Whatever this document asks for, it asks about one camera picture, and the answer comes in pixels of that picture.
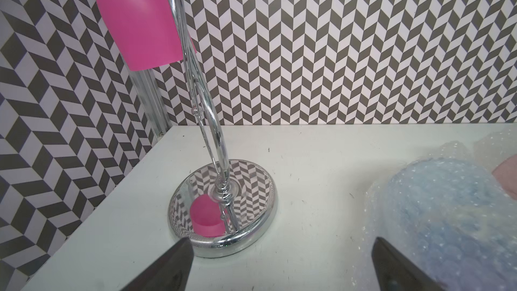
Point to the pink wrapped vase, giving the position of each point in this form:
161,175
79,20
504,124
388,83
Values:
497,153

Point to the pink plastic wine glass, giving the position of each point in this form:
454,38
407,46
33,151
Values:
144,31

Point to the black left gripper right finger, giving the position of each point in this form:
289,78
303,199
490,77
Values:
395,272

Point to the blue purple wrapped vase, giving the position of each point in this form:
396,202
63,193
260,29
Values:
447,215

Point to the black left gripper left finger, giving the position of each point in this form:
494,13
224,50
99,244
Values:
169,272

